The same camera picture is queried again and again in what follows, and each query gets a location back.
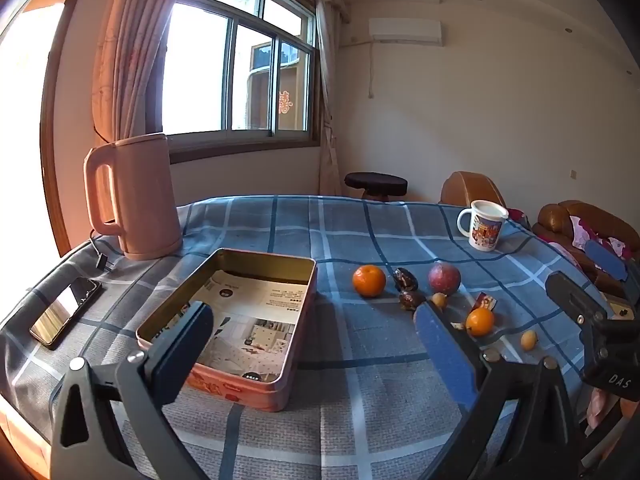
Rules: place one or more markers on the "narrow beige curtain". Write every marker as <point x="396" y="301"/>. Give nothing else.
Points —
<point x="330" y="160"/>

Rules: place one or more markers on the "brown leather chair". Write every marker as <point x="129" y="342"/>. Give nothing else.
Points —
<point x="470" y="190"/>

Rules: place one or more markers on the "black smartphone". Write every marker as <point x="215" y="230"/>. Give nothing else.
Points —
<point x="65" y="312"/>

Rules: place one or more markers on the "red-purple passion fruit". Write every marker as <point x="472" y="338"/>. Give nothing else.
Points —
<point x="444" y="278"/>

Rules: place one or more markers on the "wide pink curtain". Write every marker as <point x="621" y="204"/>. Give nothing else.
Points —
<point x="125" y="60"/>

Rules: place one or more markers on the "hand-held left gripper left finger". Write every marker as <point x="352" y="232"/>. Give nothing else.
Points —
<point x="180" y="355"/>

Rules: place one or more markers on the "cardboard box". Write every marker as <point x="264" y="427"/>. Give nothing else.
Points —
<point x="235" y="391"/>

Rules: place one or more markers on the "round dark stool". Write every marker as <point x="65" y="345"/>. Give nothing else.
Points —
<point x="375" y="181"/>

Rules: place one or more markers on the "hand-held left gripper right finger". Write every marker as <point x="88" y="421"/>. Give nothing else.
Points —
<point x="445" y="350"/>

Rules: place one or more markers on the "red candy wrapper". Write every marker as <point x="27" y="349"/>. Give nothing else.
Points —
<point x="484" y="302"/>

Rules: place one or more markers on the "large bumpy mandarin orange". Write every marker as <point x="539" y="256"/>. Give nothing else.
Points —
<point x="370" y="281"/>

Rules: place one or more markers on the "white cartoon print mug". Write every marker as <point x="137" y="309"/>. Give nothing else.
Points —
<point x="482" y="230"/>

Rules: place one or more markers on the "sliding glass window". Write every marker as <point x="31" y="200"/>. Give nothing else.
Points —
<point x="200" y="70"/>

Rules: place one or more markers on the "pink electric kettle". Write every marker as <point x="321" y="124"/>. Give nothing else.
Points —
<point x="145" y="195"/>

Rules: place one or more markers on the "red cloth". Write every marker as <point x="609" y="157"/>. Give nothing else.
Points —
<point x="517" y="217"/>

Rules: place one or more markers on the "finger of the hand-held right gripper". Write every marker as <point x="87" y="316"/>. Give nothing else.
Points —
<point x="605" y="257"/>
<point x="575" y="297"/>

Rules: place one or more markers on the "white wall air conditioner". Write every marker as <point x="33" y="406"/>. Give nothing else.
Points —
<point x="405" y="30"/>

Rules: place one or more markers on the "small smooth orange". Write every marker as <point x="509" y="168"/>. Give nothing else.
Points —
<point x="480" y="322"/>

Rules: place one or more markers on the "red paper window decoration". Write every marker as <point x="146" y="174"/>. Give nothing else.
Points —
<point x="286" y="102"/>

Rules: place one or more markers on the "pink floral cloth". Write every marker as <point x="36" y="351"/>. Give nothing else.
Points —
<point x="582" y="232"/>

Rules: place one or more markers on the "brown leather sofa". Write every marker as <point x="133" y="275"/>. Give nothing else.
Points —
<point x="557" y="220"/>

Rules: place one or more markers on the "dark brown water chestnut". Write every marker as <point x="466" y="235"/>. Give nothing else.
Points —
<point x="409" y="300"/>
<point x="404" y="279"/>

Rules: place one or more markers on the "printed paper leaflet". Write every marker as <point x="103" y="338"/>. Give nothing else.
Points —
<point x="260" y="320"/>

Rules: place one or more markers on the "small tan round fruit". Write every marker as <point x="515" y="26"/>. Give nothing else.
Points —
<point x="530" y="340"/>
<point x="439" y="300"/>

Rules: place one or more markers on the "blue plaid tablecloth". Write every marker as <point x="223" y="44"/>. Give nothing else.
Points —
<point x="350" y="400"/>

